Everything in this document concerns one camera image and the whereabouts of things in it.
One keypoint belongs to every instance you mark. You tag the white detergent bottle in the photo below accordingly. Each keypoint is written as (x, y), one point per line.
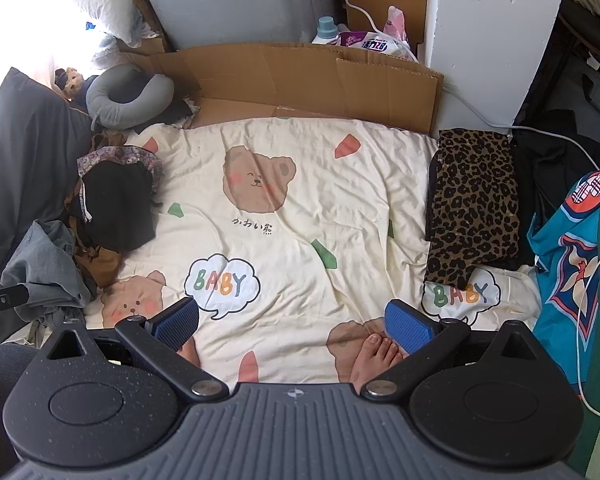
(325, 30)

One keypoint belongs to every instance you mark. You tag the grey-blue garment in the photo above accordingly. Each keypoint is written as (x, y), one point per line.
(45, 265)

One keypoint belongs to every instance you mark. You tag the pink plastic bag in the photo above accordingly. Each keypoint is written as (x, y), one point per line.
(397, 22)

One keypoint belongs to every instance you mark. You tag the teal printed blanket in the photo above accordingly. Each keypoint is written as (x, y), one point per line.
(560, 280)

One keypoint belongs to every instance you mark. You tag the pile of black clothes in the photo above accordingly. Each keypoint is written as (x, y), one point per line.
(555, 170)

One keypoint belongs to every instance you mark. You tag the large flat cardboard sheet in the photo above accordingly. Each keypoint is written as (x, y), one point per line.
(305, 80)

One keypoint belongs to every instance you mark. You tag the cream bear print blanket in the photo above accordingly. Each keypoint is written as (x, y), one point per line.
(300, 185)

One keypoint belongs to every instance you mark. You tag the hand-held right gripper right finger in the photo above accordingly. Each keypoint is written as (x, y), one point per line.
(410, 331)

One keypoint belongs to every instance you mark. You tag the grey neck pillow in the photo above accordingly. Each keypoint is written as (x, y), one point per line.
(145, 105)

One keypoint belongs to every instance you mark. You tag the leopard print garment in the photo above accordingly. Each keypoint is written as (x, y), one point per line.
(475, 200)

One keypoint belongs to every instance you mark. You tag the black pants with bear-print trim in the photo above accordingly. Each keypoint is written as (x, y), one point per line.
(115, 200)

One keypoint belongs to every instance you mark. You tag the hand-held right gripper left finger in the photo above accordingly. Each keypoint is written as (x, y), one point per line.
(175, 321)

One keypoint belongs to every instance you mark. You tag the small teddy bear toy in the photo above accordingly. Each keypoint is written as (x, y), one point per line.
(72, 82)

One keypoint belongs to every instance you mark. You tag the dark grey pillow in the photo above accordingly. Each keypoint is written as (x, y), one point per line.
(25, 160)

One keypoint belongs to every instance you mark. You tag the person's right foot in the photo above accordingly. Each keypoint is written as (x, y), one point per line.
(375, 360)

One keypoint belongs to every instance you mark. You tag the grey plastic-wrapped appliance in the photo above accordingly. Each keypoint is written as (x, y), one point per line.
(230, 0)

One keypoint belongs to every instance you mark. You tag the brown garment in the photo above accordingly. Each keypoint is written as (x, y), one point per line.
(100, 265)

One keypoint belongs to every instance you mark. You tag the black seat chair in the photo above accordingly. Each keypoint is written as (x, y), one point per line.
(590, 25)

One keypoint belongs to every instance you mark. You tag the dark cloth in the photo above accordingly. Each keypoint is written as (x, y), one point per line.
(175, 110)

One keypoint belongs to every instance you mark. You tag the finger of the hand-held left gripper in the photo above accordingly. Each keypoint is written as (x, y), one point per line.
(2, 302)

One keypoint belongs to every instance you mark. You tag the white pillow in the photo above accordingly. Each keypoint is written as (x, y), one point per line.
(105, 0)

